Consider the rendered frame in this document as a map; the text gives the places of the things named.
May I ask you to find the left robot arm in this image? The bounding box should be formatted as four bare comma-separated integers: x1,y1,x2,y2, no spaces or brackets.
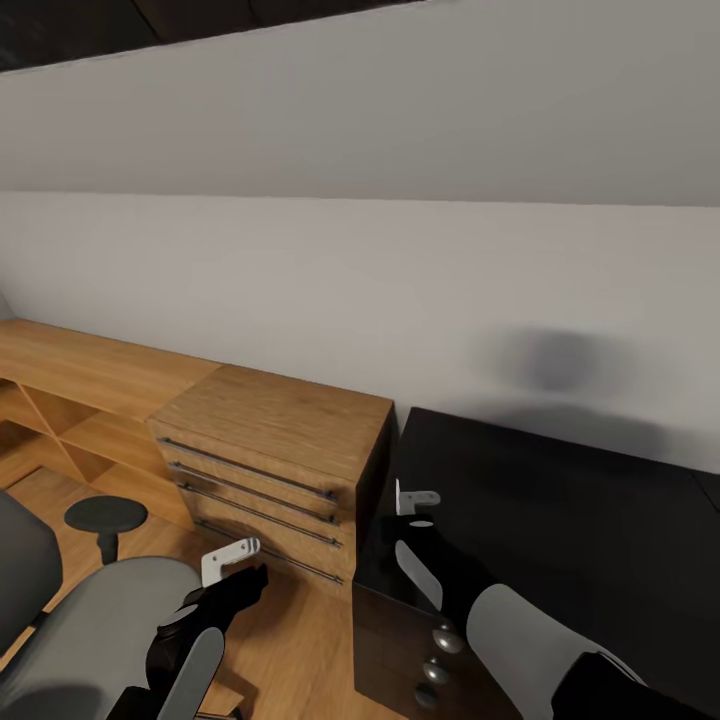
106,537,269,720

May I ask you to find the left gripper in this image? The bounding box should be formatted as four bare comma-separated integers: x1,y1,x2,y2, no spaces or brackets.
184,562,269,623

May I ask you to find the swivel chair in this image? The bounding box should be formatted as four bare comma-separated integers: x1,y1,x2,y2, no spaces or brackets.
0,488,245,720

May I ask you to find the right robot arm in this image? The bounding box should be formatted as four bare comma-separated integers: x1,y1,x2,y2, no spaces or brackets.
381,491,719,720

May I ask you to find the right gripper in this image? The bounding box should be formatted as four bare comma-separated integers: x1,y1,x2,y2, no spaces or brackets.
381,513,432,545

